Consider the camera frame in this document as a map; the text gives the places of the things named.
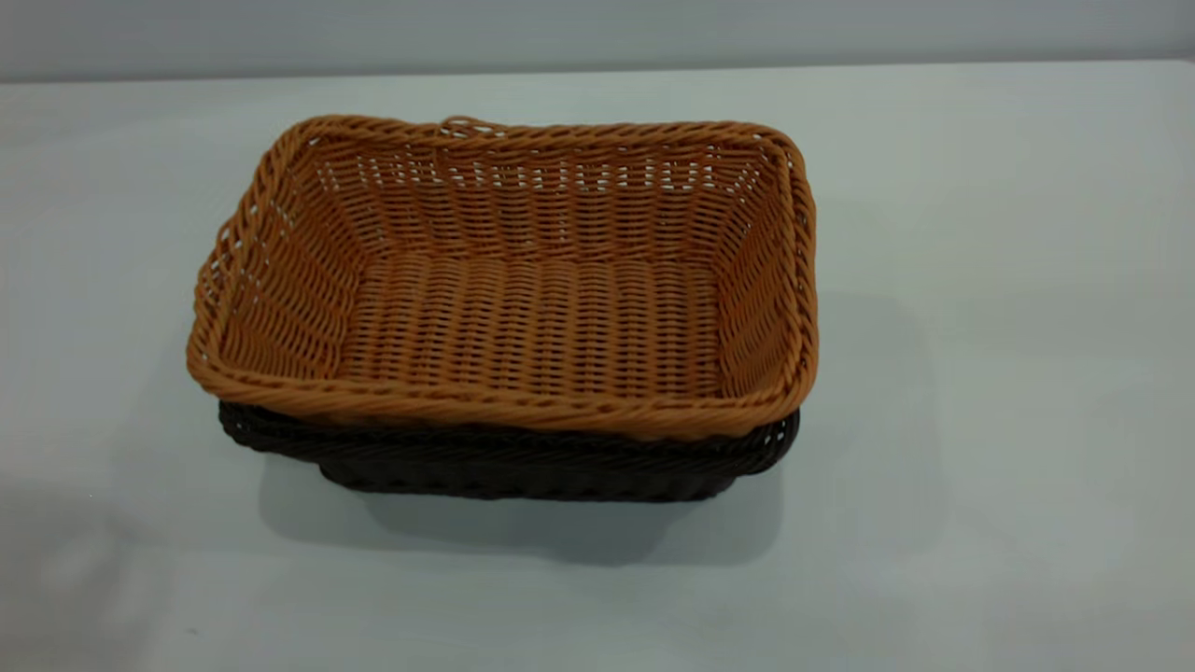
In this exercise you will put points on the orange woven wicker basket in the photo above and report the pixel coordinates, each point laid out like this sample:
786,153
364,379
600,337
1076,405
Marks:
523,411

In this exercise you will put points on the black woven wicker basket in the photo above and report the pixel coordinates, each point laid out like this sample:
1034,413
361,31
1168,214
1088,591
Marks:
523,471

